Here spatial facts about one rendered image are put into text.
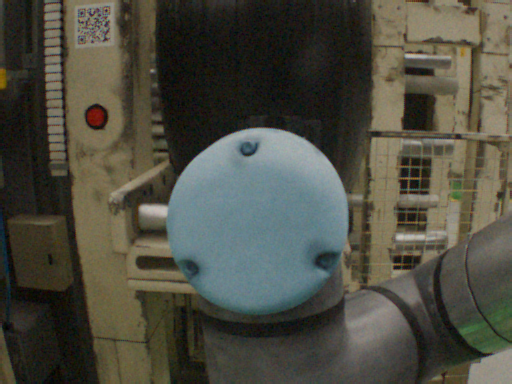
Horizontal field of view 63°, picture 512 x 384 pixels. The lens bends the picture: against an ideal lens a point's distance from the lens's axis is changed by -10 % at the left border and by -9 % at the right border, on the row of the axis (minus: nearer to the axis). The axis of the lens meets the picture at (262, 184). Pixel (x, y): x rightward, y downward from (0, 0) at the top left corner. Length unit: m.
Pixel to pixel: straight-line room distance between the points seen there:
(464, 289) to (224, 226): 0.14
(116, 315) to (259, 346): 0.73
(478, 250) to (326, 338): 0.10
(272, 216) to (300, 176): 0.02
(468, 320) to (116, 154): 0.67
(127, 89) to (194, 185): 0.64
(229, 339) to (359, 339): 0.07
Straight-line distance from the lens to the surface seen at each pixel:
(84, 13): 0.85
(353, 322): 0.26
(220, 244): 0.18
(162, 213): 0.74
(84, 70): 0.84
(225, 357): 0.23
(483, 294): 0.26
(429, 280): 0.29
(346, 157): 0.63
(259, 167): 0.17
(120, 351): 0.98
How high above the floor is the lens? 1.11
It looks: 13 degrees down
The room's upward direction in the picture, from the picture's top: straight up
